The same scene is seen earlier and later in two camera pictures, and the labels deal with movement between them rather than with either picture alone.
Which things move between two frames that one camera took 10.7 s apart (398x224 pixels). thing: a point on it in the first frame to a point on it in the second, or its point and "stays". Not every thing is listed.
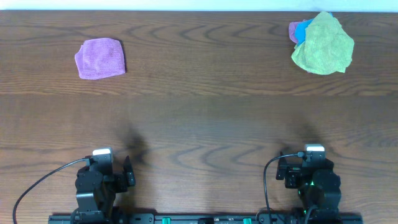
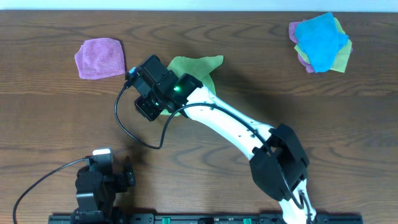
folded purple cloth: (101, 58) stays
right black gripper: (291, 173) to (141, 105)
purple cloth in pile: (291, 30) stays
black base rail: (175, 218) stays
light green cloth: (326, 49) to (200, 68)
